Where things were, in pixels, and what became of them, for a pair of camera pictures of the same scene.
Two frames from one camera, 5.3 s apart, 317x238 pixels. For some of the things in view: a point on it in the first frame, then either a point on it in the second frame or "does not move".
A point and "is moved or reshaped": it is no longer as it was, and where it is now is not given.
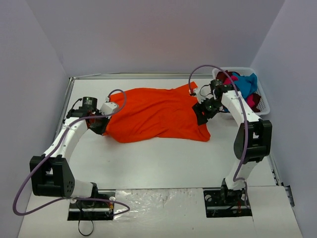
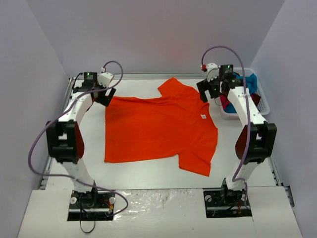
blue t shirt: [247, 84] does not move
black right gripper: [201, 112] → [206, 87]
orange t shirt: [155, 114] is moved or reshaped
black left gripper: [99, 126] → [104, 94]
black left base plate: [92, 210] does not move
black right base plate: [225, 203] does not move
